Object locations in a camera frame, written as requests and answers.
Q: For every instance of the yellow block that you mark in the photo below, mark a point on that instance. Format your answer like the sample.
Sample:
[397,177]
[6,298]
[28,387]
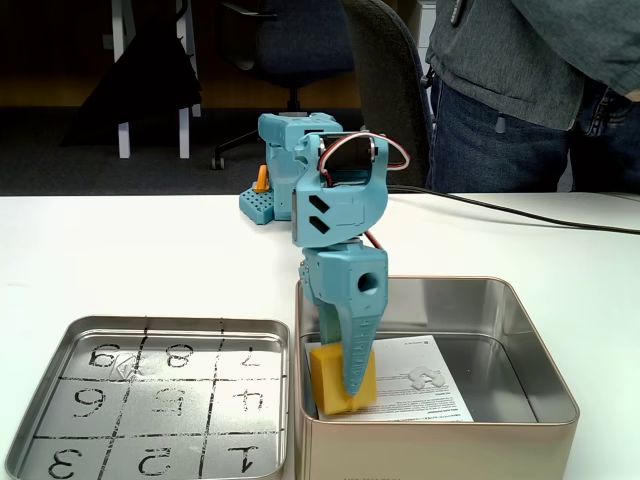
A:
[327,380]

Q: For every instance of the dark office chair with castors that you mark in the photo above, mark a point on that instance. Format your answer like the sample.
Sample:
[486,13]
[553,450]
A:
[295,50]

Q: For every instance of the white table frame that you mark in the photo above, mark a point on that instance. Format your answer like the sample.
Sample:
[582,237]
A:
[186,130]

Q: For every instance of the black triangular cloth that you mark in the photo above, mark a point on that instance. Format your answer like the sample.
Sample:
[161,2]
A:
[145,90]

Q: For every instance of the metal tin lid with numbers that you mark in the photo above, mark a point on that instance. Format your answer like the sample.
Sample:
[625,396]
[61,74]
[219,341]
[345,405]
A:
[160,400]

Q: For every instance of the metal tin box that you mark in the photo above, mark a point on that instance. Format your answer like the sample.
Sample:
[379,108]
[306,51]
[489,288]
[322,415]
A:
[450,450]

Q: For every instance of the white printed paper sheet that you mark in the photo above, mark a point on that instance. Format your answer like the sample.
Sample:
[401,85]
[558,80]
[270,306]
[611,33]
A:
[430,400]

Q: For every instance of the person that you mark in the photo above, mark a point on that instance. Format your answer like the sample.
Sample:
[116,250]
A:
[500,75]

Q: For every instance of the dark grey office chair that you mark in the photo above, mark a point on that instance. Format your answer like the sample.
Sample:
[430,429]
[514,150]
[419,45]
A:
[390,75]

